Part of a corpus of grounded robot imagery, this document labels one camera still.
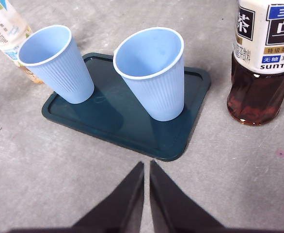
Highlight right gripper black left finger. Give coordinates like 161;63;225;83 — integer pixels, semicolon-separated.
70;161;145;233

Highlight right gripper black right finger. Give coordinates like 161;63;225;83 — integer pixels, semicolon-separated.
149;160;230;233

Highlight dark oolong tea bottle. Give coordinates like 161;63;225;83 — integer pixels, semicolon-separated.
226;0;284;126

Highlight jasmine oolong tea bottle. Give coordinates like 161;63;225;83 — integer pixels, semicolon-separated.
0;0;45;84

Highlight blue ribbed plastic cup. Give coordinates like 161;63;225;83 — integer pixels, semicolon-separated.
17;24;95;104
112;27;185;122

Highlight dark teal plastic tray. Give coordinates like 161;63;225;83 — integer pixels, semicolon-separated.
42;52;212;162

